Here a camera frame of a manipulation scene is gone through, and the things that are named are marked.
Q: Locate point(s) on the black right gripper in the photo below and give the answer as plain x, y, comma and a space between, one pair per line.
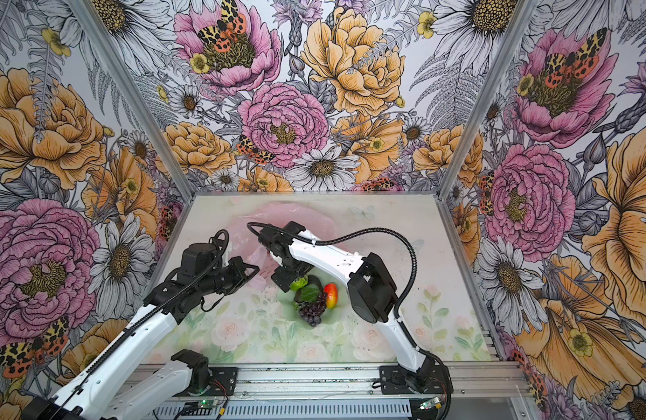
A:
282, 278

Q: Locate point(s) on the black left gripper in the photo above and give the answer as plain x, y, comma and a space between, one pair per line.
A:
239, 268

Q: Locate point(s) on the green bumpy custard apple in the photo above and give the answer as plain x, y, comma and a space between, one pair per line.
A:
299, 284

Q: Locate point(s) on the pink plastic bag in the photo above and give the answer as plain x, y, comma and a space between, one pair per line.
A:
244, 241

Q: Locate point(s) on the small red tomato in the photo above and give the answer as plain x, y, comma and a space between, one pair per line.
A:
332, 295

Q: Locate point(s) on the dark purple grape bunch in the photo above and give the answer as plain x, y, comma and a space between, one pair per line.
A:
312, 313

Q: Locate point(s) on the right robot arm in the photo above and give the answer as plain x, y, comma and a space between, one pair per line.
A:
370, 287

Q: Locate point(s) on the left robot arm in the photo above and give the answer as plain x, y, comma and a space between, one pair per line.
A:
94, 392

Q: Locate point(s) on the dark avocado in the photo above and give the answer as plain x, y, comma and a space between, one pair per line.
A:
314, 281

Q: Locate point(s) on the dark brown mangosteen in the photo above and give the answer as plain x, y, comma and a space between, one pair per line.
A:
307, 295

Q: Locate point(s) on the green wavy fruit plate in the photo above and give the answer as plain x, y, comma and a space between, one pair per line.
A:
290, 307

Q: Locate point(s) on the green circuit board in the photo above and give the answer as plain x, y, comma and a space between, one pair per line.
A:
434, 403

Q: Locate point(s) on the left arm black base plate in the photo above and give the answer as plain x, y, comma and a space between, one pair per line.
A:
220, 382

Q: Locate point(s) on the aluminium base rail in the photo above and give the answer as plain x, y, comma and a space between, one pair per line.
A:
272, 382

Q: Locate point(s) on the white vented cable duct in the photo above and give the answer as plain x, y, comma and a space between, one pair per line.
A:
308, 409

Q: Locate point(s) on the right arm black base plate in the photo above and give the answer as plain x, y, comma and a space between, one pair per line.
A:
429, 379

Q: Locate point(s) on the aluminium corner post left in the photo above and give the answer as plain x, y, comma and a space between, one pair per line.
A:
99, 37

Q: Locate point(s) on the aluminium corner post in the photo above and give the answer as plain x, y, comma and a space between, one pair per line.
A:
99, 37
513, 39

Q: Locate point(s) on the aluminium corner post right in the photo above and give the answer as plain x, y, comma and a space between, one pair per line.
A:
513, 39

